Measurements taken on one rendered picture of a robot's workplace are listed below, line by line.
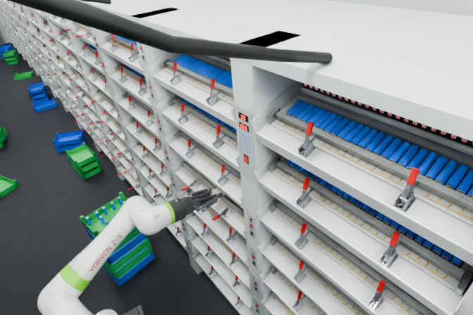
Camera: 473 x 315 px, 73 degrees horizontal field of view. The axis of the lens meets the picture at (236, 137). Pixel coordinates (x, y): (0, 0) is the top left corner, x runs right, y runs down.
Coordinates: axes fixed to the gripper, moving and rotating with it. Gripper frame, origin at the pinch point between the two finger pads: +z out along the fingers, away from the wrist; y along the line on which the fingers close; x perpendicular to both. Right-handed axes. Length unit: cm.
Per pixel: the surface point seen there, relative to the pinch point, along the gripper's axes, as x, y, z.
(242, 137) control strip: 42, 27, -14
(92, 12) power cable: 82, 52, -66
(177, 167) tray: -5.5, -37.2, 0.4
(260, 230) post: 3.5, 32.5, -5.6
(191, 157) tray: 11.1, -17.5, -3.8
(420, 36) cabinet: 78, 60, 15
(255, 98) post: 58, 33, -16
